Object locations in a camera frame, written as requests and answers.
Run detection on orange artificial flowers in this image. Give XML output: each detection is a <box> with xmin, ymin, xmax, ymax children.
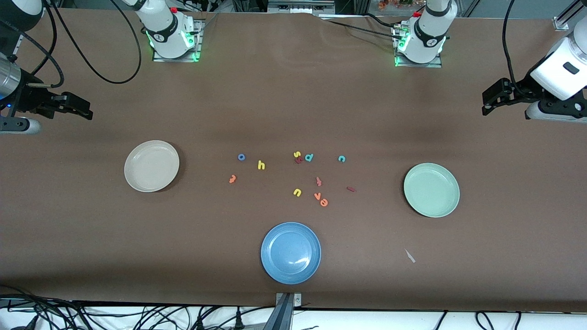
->
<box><xmin>377</xmin><ymin>0</ymin><xmax>425</xmax><ymax>11</ymax></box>

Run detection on grey power strip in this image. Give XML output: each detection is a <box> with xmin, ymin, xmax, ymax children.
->
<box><xmin>267</xmin><ymin>0</ymin><xmax>336</xmax><ymax>14</ymax></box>

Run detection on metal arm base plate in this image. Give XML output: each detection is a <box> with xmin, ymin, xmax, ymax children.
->
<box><xmin>152</xmin><ymin>21</ymin><xmax>202</xmax><ymax>62</ymax></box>
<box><xmin>394</xmin><ymin>25</ymin><xmax>443</xmax><ymax>68</ymax></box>

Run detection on blue plate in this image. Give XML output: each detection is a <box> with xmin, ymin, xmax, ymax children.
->
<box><xmin>260</xmin><ymin>222</ymin><xmax>321</xmax><ymax>285</ymax></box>

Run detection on beige brown plate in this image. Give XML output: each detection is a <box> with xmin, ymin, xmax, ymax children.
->
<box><xmin>124</xmin><ymin>140</ymin><xmax>180</xmax><ymax>193</ymax></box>

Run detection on dark grey pole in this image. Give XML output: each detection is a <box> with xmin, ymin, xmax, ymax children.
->
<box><xmin>262</xmin><ymin>293</ymin><xmax>295</xmax><ymax>330</ymax></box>

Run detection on silver metal bracket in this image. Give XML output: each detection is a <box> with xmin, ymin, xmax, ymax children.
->
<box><xmin>275</xmin><ymin>292</ymin><xmax>302</xmax><ymax>307</ymax></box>

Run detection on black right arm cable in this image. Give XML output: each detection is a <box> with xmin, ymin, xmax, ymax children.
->
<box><xmin>0</xmin><ymin>0</ymin><xmax>143</xmax><ymax>88</ymax></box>

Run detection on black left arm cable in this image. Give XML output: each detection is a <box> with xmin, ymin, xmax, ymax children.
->
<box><xmin>502</xmin><ymin>0</ymin><xmax>521</xmax><ymax>91</ymax></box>

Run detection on black table cable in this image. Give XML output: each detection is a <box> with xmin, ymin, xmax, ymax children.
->
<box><xmin>363</xmin><ymin>13</ymin><xmax>407</xmax><ymax>30</ymax></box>
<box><xmin>326</xmin><ymin>20</ymin><xmax>398</xmax><ymax>40</ymax></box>

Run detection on brown table cover sheet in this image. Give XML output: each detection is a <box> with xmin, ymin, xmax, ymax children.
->
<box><xmin>0</xmin><ymin>7</ymin><xmax>587</xmax><ymax>313</ymax></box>

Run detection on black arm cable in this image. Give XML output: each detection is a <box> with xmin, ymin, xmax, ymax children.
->
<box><xmin>502</xmin><ymin>0</ymin><xmax>521</xmax><ymax>91</ymax></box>
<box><xmin>0</xmin><ymin>0</ymin><xmax>143</xmax><ymax>88</ymax></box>

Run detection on light green plate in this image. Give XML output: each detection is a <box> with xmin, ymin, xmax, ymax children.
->
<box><xmin>404</xmin><ymin>163</ymin><xmax>460</xmax><ymax>218</ymax></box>

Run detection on aluminium frame rail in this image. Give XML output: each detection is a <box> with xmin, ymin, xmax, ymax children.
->
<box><xmin>553</xmin><ymin>0</ymin><xmax>587</xmax><ymax>32</ymax></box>
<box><xmin>7</xmin><ymin>32</ymin><xmax>23</xmax><ymax>60</ymax></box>

